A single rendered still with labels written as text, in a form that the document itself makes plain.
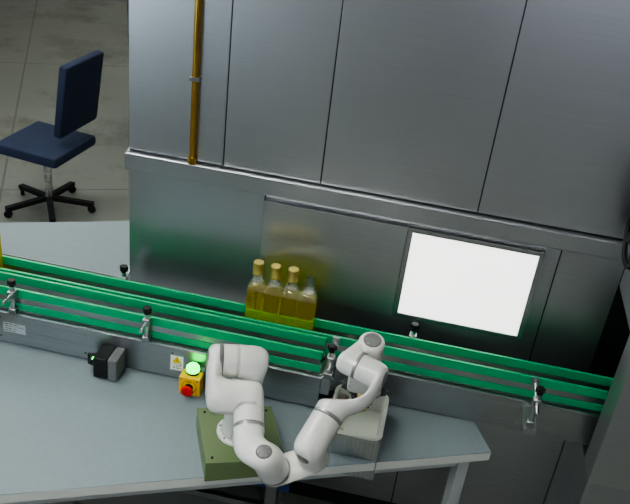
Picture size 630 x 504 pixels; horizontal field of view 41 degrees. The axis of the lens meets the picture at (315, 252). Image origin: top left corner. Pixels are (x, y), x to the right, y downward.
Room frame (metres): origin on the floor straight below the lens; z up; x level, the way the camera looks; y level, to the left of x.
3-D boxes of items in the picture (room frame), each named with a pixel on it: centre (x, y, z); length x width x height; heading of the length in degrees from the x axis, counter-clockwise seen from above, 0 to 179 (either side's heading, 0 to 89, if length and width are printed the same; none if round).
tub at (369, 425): (2.03, -0.20, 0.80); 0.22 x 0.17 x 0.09; 173
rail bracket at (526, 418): (2.06, -0.73, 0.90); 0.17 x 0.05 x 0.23; 173
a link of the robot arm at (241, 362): (1.88, 0.16, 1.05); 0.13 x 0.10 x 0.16; 101
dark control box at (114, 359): (2.16, 0.62, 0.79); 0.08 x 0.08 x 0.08; 83
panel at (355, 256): (2.38, -0.27, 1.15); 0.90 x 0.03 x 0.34; 83
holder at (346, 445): (2.05, -0.20, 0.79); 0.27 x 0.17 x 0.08; 173
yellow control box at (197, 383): (2.13, 0.34, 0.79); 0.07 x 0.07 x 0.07; 83
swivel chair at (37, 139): (4.51, 1.63, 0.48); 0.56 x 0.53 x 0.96; 94
